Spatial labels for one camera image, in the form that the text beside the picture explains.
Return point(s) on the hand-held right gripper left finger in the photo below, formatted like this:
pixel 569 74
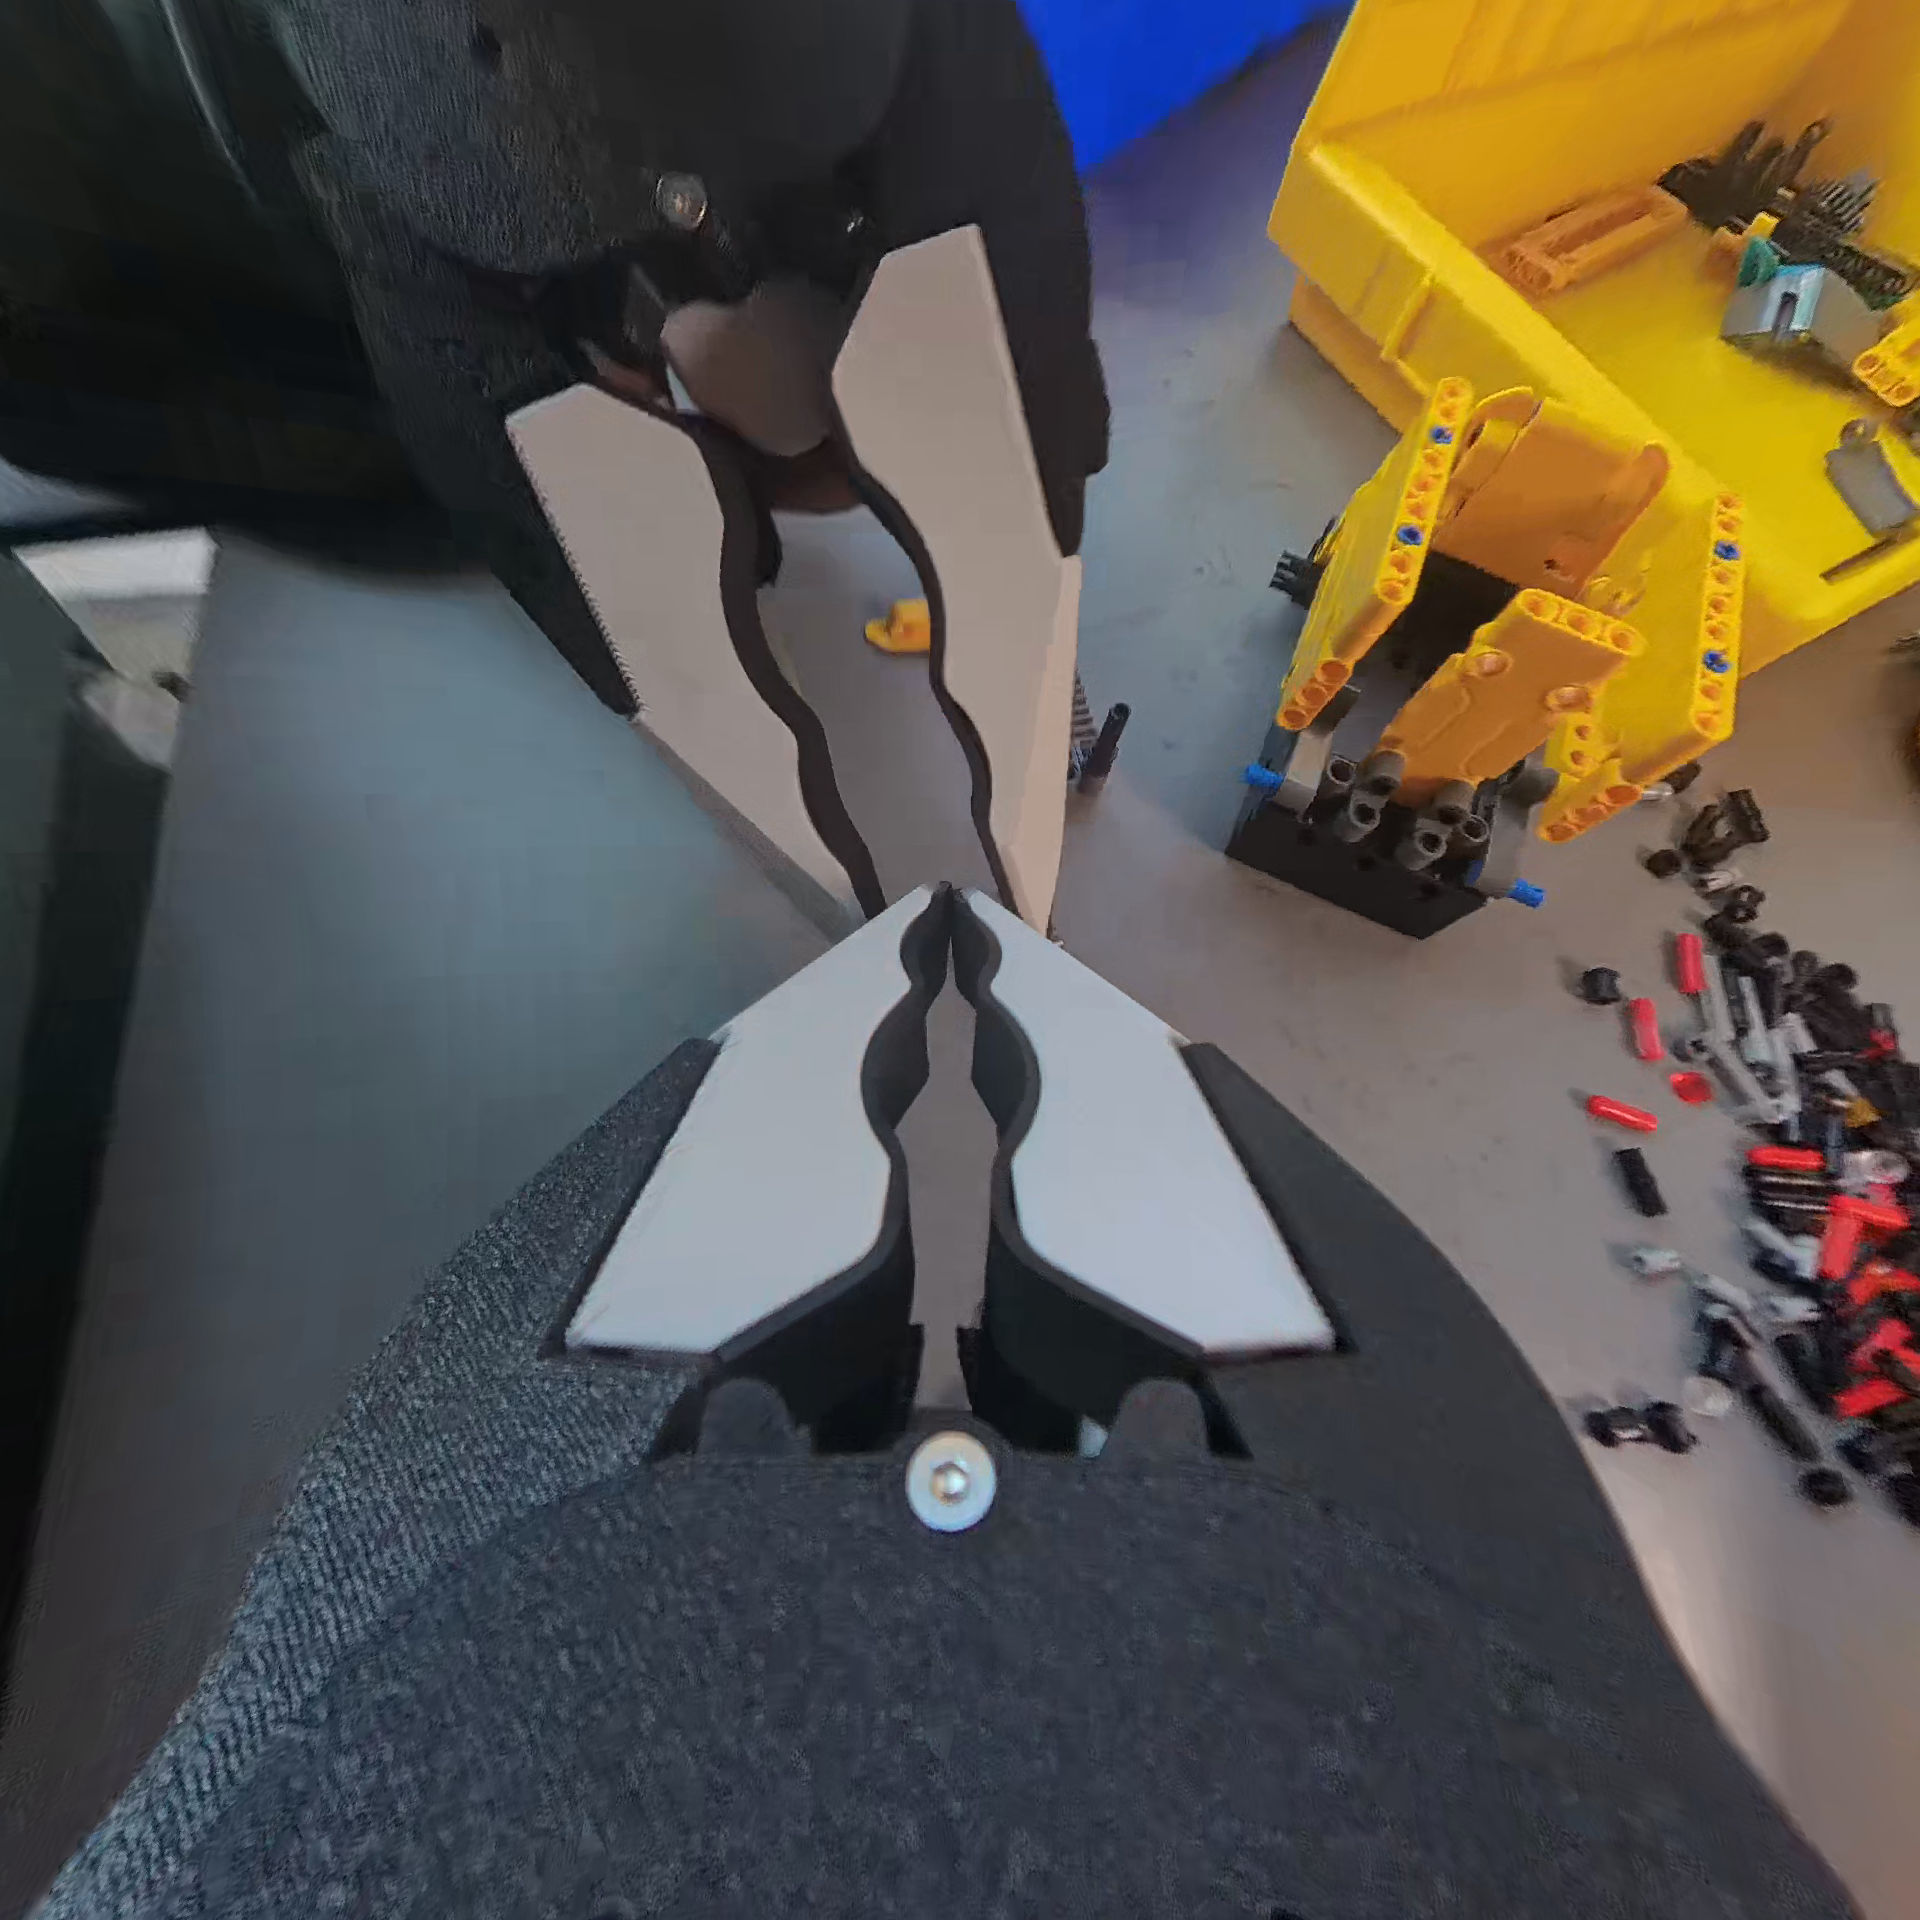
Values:
pixel 750 1184

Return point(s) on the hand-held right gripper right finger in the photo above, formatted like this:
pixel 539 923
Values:
pixel 1154 1201

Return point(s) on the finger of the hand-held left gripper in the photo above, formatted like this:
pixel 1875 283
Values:
pixel 989 599
pixel 645 570

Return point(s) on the small yellow lego piece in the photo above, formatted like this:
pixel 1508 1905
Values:
pixel 901 627

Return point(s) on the yellow grey lego subassembly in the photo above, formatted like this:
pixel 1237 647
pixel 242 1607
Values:
pixel 1101 743

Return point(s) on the yellow lego vehicle model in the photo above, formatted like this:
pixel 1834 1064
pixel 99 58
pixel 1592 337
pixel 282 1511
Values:
pixel 1499 661

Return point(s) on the pile of small lego pins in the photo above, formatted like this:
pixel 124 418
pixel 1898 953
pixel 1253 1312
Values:
pixel 1798 1201

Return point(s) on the grey green lego motor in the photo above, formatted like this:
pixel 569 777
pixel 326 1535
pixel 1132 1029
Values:
pixel 1793 299

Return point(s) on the grey lego lever piece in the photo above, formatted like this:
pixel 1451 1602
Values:
pixel 1868 481

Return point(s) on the black lego gear parts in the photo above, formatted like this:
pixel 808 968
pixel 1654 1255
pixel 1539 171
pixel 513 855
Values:
pixel 1798 195

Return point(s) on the yellow lego beam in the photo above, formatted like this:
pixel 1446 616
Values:
pixel 1893 360

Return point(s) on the blue plastic bin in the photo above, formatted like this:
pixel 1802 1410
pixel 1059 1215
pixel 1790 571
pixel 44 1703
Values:
pixel 1154 61

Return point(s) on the yellow plastic storage bin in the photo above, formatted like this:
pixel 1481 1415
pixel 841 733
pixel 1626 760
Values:
pixel 1651 421

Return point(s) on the orange lego frame piece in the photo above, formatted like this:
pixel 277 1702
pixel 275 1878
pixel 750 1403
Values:
pixel 1582 241

